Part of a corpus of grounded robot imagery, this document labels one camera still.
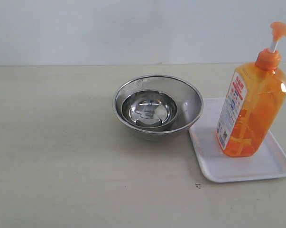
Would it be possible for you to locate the steel mesh colander basket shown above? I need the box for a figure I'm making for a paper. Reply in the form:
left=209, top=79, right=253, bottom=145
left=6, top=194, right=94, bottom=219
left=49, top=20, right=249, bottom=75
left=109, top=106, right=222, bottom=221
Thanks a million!
left=112, top=75, right=204, bottom=141

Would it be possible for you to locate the white rectangular plastic tray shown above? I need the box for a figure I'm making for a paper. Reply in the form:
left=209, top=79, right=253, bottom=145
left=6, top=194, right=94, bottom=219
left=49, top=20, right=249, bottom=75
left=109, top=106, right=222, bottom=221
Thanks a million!
left=189, top=97, right=286, bottom=183

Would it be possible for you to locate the small stainless steel bowl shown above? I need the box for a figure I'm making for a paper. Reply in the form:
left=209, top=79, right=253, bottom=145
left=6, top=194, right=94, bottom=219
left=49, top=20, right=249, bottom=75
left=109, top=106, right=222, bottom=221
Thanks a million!
left=120, top=90, right=178, bottom=132

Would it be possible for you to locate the orange pump soap bottle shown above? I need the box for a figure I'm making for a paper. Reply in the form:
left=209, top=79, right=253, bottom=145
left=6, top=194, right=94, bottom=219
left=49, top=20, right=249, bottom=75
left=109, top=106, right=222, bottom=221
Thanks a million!
left=216, top=22, right=286, bottom=157

